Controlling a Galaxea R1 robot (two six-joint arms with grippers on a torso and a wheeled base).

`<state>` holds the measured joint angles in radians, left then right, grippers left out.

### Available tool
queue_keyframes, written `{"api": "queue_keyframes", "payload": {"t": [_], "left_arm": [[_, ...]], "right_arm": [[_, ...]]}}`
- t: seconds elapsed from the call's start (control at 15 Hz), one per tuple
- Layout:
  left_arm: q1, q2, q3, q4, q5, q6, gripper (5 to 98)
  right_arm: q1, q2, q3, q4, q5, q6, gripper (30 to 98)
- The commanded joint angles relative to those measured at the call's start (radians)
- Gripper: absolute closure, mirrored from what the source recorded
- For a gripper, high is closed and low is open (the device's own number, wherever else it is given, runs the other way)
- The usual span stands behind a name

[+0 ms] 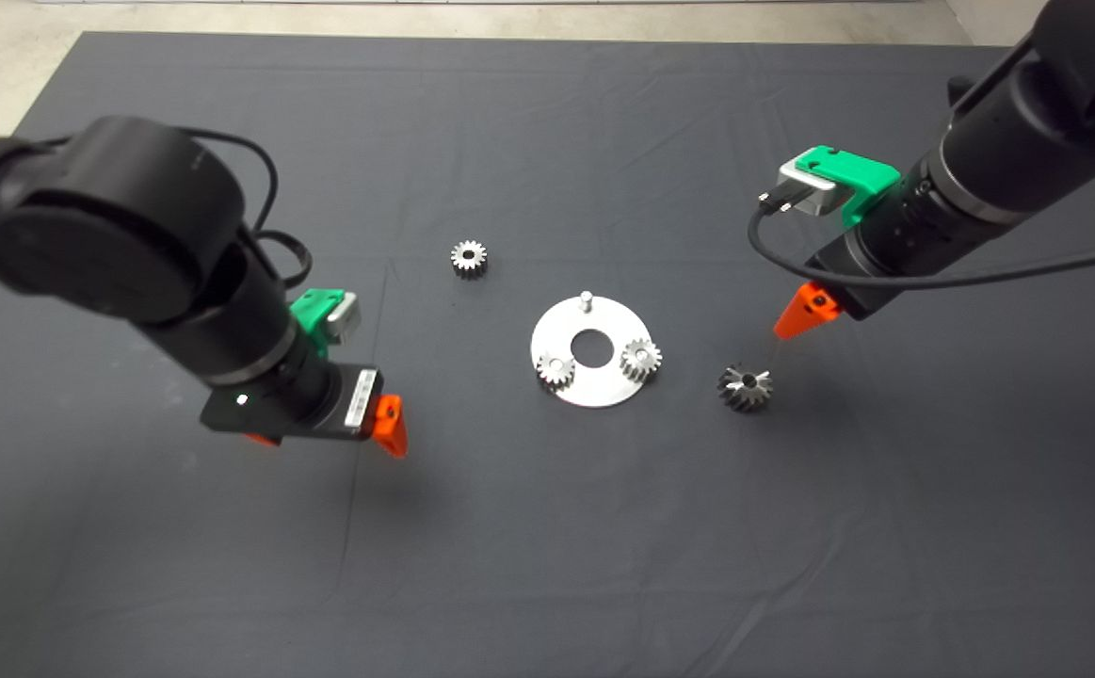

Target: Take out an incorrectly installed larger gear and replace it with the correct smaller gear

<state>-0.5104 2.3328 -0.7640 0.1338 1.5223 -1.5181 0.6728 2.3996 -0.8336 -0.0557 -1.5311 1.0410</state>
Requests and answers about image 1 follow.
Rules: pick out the round metal plate with hole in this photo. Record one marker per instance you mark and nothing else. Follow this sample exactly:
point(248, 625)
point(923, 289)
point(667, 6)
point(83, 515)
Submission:
point(594, 386)

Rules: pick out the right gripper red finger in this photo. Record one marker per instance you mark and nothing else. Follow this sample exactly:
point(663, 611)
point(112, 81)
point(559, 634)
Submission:
point(801, 315)

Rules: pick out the silver left camera box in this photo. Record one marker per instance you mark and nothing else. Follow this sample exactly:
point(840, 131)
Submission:
point(345, 320)

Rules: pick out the small steel gear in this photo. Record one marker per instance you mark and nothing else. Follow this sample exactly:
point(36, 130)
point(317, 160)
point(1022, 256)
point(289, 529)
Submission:
point(476, 264)
point(555, 369)
point(641, 360)

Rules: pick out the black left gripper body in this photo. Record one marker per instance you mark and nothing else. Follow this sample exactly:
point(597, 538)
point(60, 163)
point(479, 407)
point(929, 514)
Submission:
point(321, 405)

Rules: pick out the large steel gear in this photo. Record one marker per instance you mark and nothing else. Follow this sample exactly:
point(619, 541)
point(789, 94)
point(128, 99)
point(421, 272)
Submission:
point(740, 395)

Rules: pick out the dark grey table cloth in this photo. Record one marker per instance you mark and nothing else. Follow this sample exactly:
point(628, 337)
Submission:
point(509, 565)

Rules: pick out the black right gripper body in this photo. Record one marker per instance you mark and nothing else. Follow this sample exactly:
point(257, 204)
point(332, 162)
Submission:
point(862, 282)

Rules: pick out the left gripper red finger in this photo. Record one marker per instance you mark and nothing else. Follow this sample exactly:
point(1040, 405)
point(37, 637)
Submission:
point(263, 439)
point(392, 428)

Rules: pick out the silver camera box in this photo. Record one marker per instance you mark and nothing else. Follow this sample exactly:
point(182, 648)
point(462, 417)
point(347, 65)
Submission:
point(806, 188)
point(345, 320)

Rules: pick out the green right camera mount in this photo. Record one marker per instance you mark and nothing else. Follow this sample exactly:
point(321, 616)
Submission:
point(858, 174)

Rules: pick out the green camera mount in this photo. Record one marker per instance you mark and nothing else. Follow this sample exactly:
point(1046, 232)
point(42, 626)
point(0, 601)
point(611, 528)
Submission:
point(312, 311)
point(858, 174)

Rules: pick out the green left camera mount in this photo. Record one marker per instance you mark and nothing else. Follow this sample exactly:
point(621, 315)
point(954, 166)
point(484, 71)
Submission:
point(312, 311)

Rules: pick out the silver right camera box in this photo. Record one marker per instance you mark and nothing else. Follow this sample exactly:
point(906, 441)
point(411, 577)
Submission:
point(806, 188)

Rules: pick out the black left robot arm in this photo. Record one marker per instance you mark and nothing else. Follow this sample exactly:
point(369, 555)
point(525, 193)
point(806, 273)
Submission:
point(114, 217)

